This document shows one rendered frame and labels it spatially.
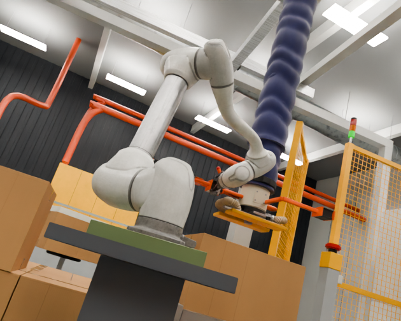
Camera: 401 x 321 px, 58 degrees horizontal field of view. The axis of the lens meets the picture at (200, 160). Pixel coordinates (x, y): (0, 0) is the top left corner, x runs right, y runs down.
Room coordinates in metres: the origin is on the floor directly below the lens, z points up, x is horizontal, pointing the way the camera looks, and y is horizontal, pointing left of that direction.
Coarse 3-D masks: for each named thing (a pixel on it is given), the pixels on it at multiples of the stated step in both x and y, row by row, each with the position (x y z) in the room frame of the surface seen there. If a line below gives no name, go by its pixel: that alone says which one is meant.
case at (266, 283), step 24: (216, 240) 1.82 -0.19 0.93; (216, 264) 1.82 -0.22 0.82; (240, 264) 1.85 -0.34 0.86; (264, 264) 1.88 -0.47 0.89; (288, 264) 1.92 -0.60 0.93; (192, 288) 1.80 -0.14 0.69; (240, 288) 1.86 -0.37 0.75; (264, 288) 1.89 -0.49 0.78; (288, 288) 1.92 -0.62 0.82; (216, 312) 1.84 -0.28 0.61; (240, 312) 1.87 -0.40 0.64; (264, 312) 1.90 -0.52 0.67; (288, 312) 1.93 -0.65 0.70
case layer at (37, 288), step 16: (0, 272) 1.61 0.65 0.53; (16, 272) 1.68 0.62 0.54; (32, 272) 1.89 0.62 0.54; (48, 272) 2.16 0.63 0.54; (64, 272) 2.53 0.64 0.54; (0, 288) 1.62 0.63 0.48; (16, 288) 1.63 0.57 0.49; (32, 288) 1.65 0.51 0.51; (48, 288) 1.66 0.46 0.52; (64, 288) 1.67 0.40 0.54; (80, 288) 1.82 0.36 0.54; (0, 304) 1.62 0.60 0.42; (16, 304) 1.64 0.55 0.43; (32, 304) 1.65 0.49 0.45; (48, 304) 1.67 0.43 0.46; (64, 304) 1.68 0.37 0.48; (80, 304) 1.69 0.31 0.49; (0, 320) 1.63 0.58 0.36; (16, 320) 1.64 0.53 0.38; (32, 320) 1.66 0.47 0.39; (48, 320) 1.67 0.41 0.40; (64, 320) 1.68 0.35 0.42
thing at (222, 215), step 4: (216, 212) 2.11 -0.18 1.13; (220, 212) 2.07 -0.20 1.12; (216, 216) 2.14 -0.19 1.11; (220, 216) 2.10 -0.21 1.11; (224, 216) 2.08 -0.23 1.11; (228, 216) 2.08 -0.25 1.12; (232, 216) 2.09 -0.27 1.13; (228, 220) 2.17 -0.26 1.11; (232, 220) 2.13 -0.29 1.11; (236, 220) 2.10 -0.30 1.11; (240, 220) 2.10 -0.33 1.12; (240, 224) 2.18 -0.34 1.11; (244, 224) 2.14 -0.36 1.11; (252, 224) 2.12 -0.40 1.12; (256, 224) 2.13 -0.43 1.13; (252, 228) 2.18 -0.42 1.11; (256, 228) 2.15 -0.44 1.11; (260, 228) 2.13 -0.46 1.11; (264, 228) 2.14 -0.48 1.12
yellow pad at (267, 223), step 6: (228, 210) 1.94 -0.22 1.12; (234, 210) 1.88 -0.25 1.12; (240, 210) 1.91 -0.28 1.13; (246, 210) 1.94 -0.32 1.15; (234, 216) 1.98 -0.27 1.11; (240, 216) 1.94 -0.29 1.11; (246, 216) 1.90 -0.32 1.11; (252, 216) 1.91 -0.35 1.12; (252, 222) 2.01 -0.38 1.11; (258, 222) 1.96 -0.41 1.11; (264, 222) 1.93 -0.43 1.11; (270, 222) 1.94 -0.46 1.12; (270, 228) 2.03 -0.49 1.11; (276, 228) 1.98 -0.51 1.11; (282, 228) 1.96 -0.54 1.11
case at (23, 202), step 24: (0, 168) 1.57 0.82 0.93; (0, 192) 1.58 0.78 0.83; (24, 192) 1.60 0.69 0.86; (48, 192) 1.71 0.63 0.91; (0, 216) 1.59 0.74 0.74; (24, 216) 1.61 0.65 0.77; (0, 240) 1.60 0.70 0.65; (24, 240) 1.62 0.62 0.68; (0, 264) 1.60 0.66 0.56; (24, 264) 1.91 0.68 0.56
